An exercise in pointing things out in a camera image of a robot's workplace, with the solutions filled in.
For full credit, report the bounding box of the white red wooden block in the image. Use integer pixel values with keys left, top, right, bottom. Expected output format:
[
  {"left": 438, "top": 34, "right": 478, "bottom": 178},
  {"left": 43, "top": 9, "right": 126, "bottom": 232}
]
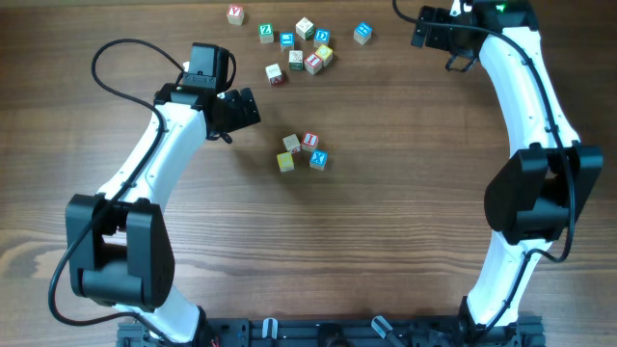
[{"left": 265, "top": 64, "right": 283, "bottom": 85}]

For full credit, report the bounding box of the white number wooden block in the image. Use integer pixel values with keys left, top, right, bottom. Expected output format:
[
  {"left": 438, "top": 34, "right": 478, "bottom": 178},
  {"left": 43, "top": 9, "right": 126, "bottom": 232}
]
[{"left": 282, "top": 134, "right": 302, "bottom": 154}]

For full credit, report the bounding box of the yellow wooden block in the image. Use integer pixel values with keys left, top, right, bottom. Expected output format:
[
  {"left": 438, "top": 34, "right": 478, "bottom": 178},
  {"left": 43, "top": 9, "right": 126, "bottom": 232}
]
[
  {"left": 315, "top": 44, "right": 334, "bottom": 67},
  {"left": 277, "top": 152, "right": 295, "bottom": 173}
]

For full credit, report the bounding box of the red I wooden block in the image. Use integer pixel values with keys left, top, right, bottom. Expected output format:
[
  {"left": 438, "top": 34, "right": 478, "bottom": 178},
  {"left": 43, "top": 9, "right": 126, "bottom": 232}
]
[{"left": 301, "top": 132, "right": 319, "bottom": 152}]

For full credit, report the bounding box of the blue X wooden block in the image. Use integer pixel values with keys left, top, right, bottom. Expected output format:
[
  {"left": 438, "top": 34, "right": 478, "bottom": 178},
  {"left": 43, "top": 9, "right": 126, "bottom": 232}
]
[{"left": 309, "top": 149, "right": 328, "bottom": 171}]

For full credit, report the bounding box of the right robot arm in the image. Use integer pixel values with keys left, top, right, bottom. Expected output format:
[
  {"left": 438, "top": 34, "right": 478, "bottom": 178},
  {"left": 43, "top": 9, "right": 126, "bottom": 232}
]
[{"left": 412, "top": 1, "right": 604, "bottom": 341}]

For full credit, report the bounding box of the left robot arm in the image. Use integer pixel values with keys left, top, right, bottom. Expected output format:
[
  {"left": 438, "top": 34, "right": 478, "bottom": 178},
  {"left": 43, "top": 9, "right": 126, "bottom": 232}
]
[{"left": 48, "top": 43, "right": 260, "bottom": 346}]

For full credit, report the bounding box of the blue symbol wooden block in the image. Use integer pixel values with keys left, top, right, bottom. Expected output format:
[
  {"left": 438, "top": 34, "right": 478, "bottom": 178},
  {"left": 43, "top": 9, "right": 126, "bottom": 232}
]
[{"left": 354, "top": 22, "right": 372, "bottom": 45}]

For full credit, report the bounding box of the green picture wooden block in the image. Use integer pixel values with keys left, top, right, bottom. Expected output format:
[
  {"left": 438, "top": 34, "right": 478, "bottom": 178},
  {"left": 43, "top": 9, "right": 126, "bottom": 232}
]
[{"left": 288, "top": 50, "right": 304, "bottom": 70}]

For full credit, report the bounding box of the green Z wooden block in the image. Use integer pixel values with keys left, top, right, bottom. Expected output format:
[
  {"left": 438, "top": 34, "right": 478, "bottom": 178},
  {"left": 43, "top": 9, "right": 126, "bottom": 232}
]
[{"left": 258, "top": 23, "right": 274, "bottom": 43}]

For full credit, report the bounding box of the blue S wooden block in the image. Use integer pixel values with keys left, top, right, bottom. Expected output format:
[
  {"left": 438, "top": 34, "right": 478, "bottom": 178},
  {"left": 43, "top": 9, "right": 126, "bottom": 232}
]
[{"left": 280, "top": 32, "right": 295, "bottom": 52}]

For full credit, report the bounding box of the red framed I block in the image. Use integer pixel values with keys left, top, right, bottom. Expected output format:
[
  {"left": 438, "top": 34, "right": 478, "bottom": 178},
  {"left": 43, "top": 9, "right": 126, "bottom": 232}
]
[{"left": 304, "top": 52, "right": 323, "bottom": 75}]

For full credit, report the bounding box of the red V wooden block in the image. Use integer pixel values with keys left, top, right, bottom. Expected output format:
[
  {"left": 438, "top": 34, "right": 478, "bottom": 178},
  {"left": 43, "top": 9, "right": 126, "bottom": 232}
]
[{"left": 227, "top": 4, "right": 245, "bottom": 25}]

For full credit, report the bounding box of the white green wooden block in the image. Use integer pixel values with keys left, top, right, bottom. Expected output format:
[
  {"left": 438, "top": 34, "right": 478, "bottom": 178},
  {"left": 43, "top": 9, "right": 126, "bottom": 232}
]
[{"left": 295, "top": 17, "right": 315, "bottom": 40}]

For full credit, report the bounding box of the blue D wooden block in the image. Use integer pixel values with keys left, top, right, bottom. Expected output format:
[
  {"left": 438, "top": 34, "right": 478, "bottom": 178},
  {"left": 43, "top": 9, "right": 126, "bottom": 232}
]
[{"left": 313, "top": 28, "right": 331, "bottom": 48}]

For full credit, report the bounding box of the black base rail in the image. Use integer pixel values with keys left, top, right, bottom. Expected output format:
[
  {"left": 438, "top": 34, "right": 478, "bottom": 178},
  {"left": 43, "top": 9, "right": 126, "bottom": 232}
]
[{"left": 116, "top": 316, "right": 547, "bottom": 347}]

